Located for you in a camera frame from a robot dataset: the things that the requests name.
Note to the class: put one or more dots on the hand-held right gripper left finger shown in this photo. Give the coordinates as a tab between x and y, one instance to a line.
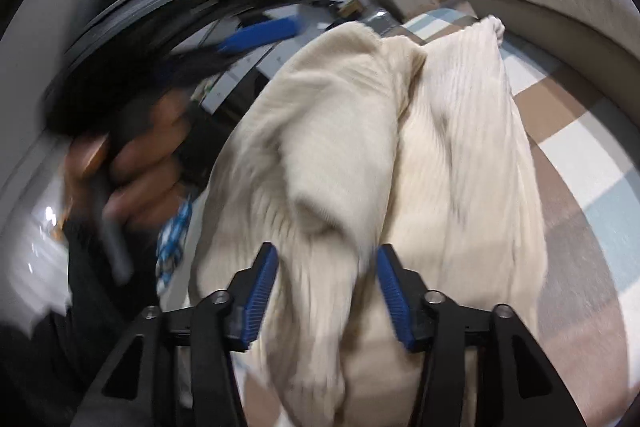
260	292

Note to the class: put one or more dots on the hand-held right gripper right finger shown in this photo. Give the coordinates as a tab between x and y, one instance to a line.
395	297

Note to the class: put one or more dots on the person's left forearm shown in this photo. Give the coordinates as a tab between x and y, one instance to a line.
75	347

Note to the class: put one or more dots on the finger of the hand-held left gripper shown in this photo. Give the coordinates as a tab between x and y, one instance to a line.
200	63
260	34

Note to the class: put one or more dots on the cream ribbed sweater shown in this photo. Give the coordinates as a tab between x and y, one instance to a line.
450	157

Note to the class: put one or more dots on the grey upholstered bed frame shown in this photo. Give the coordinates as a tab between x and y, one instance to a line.
565	42

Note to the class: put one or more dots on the small cardboard box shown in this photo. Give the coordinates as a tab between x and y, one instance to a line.
351	8

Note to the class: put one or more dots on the blue plaid cloth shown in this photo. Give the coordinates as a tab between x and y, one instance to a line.
172	242

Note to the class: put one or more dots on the person's left hand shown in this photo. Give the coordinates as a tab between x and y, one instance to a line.
145	177

